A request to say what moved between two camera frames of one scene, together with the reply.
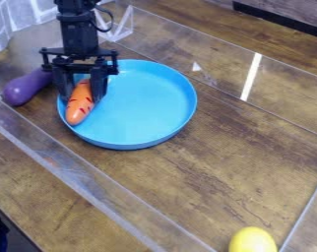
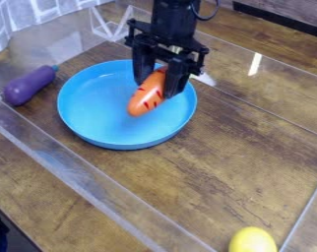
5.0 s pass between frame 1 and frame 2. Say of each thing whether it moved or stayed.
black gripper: moved
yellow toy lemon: stayed
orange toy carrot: moved
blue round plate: stayed
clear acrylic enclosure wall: stayed
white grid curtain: stayed
